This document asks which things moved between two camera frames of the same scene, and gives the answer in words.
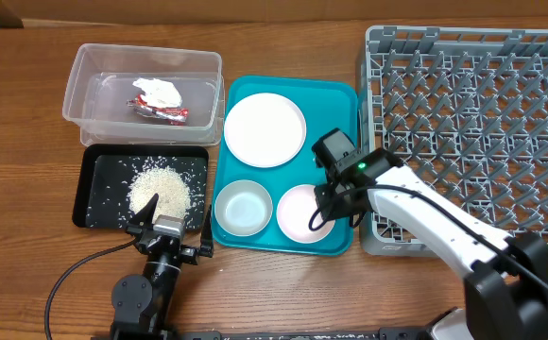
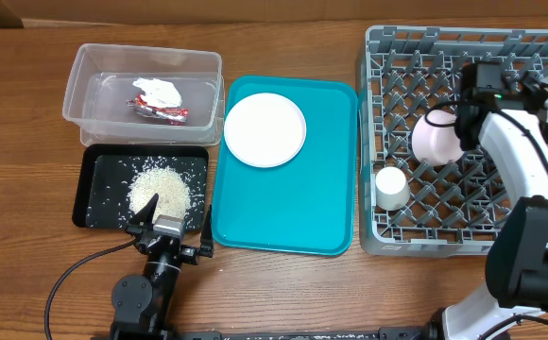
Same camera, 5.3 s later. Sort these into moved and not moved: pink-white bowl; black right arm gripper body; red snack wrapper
Moved: pink-white bowl; black right arm gripper body
Not moved: red snack wrapper
